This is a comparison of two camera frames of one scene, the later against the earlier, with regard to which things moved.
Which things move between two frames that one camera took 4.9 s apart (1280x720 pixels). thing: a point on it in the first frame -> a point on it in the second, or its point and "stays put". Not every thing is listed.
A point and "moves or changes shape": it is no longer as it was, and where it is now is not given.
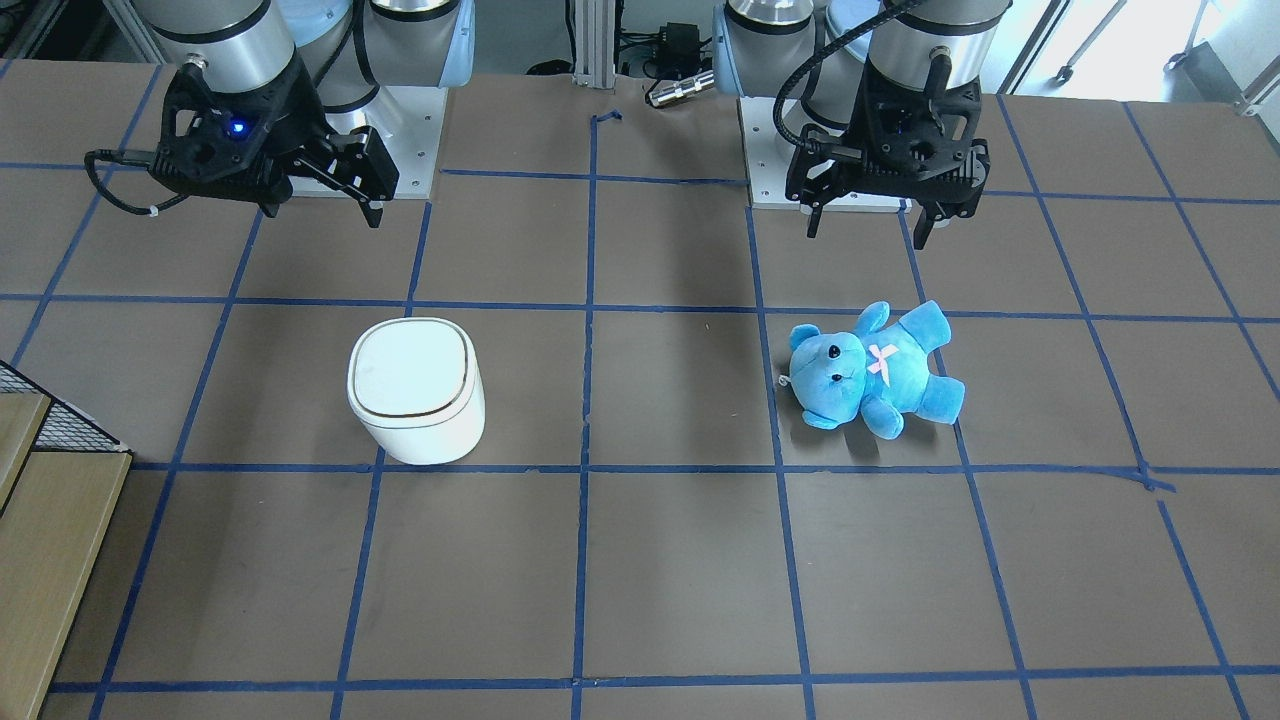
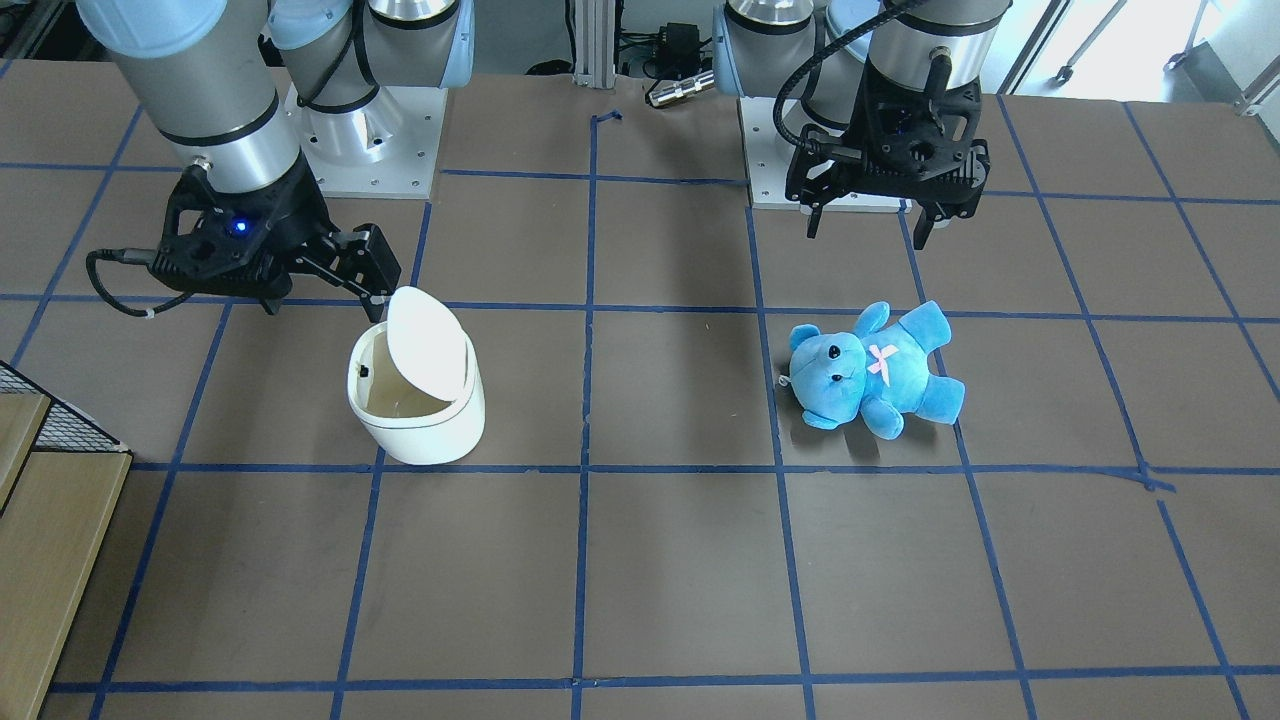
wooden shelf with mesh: x=61 y=479 stays put
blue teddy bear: x=877 y=371 stays put
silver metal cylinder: x=682 y=89 stays put
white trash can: x=417 y=386 moves or changes shape
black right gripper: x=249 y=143 -> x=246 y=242
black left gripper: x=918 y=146 stays put
